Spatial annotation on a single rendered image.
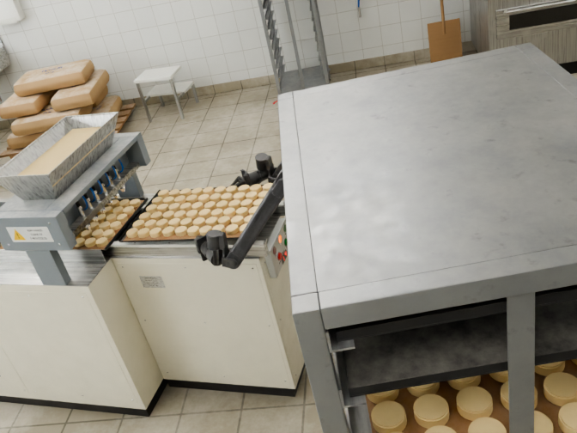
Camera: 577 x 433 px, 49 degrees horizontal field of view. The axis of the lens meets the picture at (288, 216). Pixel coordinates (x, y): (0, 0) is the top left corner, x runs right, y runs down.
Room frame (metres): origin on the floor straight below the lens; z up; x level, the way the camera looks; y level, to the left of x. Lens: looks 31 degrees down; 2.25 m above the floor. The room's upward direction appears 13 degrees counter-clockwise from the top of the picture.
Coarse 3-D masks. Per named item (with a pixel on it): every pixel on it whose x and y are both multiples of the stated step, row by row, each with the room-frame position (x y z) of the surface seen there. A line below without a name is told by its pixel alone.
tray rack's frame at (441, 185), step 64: (448, 64) 1.09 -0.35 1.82; (512, 64) 1.02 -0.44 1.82; (320, 128) 0.95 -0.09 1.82; (384, 128) 0.89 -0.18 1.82; (448, 128) 0.84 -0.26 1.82; (512, 128) 0.79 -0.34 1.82; (576, 128) 0.75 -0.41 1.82; (320, 192) 0.74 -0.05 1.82; (384, 192) 0.70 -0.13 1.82; (448, 192) 0.67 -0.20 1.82; (512, 192) 0.63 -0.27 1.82; (576, 192) 0.60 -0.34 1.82; (320, 256) 0.60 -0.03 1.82; (384, 256) 0.57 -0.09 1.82; (448, 256) 0.54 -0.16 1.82; (512, 256) 0.52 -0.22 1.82; (576, 256) 0.49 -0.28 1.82; (320, 320) 0.51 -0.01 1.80; (512, 320) 0.50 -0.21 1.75; (320, 384) 0.51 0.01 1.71; (512, 384) 0.50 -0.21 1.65
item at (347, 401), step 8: (336, 352) 0.58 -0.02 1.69; (336, 360) 0.55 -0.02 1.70; (336, 368) 0.54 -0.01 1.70; (344, 368) 0.56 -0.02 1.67; (344, 376) 0.55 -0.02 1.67; (344, 384) 0.54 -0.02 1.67; (344, 392) 0.53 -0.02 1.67; (344, 400) 0.51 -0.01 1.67; (352, 400) 0.51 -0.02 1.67; (360, 400) 0.51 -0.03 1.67
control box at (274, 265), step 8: (280, 224) 2.26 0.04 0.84; (272, 232) 2.21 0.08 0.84; (280, 232) 2.22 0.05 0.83; (272, 240) 2.16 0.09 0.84; (272, 248) 2.11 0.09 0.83; (280, 248) 2.18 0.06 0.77; (272, 256) 2.09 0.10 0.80; (272, 264) 2.08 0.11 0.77; (280, 264) 2.14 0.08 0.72; (272, 272) 2.09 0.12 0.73
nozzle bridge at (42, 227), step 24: (120, 144) 2.70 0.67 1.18; (144, 144) 2.80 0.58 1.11; (96, 168) 2.50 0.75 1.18; (120, 168) 2.72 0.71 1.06; (72, 192) 2.32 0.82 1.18; (120, 192) 2.85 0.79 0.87; (0, 216) 2.25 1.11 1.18; (24, 216) 2.20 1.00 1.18; (48, 216) 2.16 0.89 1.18; (72, 216) 2.33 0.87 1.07; (0, 240) 2.27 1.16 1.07; (24, 240) 2.22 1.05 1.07; (48, 240) 2.17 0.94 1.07; (72, 240) 2.17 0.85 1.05; (48, 264) 2.20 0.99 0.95
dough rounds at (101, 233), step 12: (120, 204) 2.63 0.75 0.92; (132, 204) 2.60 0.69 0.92; (108, 216) 2.53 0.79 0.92; (120, 216) 2.51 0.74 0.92; (84, 228) 2.50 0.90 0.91; (96, 228) 2.48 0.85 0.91; (108, 228) 2.46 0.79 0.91; (120, 228) 2.44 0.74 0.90; (84, 240) 2.38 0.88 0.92; (96, 240) 2.39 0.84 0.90; (108, 240) 2.36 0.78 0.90
